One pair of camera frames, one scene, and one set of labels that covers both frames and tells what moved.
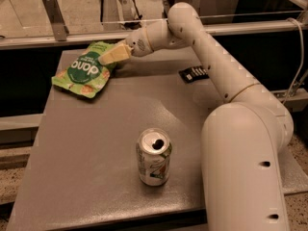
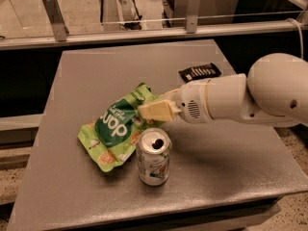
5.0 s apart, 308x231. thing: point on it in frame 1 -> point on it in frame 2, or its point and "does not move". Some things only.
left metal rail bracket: [60, 29] does not move
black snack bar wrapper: [193, 73] does not move
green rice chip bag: [85, 75] -> [109, 140]
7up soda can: [153, 149] does not move
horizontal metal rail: [209, 33] does not move
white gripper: [139, 45] -> [192, 97]
